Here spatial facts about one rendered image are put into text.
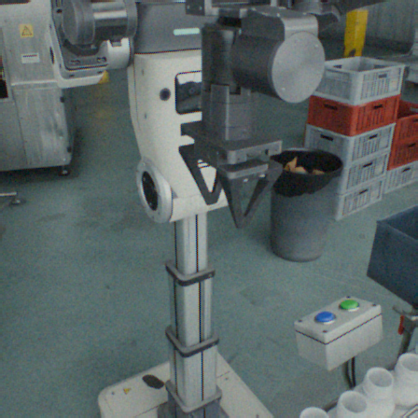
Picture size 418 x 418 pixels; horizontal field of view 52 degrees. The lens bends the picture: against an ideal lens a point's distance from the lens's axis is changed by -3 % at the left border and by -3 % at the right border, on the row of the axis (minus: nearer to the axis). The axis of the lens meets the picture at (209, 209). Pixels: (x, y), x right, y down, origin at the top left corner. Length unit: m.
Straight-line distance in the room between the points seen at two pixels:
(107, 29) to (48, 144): 3.42
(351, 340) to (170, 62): 0.60
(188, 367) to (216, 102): 1.03
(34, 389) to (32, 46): 2.70
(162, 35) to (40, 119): 3.18
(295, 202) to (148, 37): 1.86
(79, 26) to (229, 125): 0.37
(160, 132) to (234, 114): 0.50
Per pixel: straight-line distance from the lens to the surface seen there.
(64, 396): 2.18
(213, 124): 0.44
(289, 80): 0.37
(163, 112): 0.90
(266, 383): 2.15
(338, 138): 3.24
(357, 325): 0.81
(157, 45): 0.95
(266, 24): 0.37
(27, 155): 4.19
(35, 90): 4.02
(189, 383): 1.41
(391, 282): 1.54
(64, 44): 0.86
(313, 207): 2.67
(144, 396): 1.77
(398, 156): 3.97
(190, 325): 1.26
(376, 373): 0.67
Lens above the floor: 1.63
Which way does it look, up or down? 28 degrees down
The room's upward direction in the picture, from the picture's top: straight up
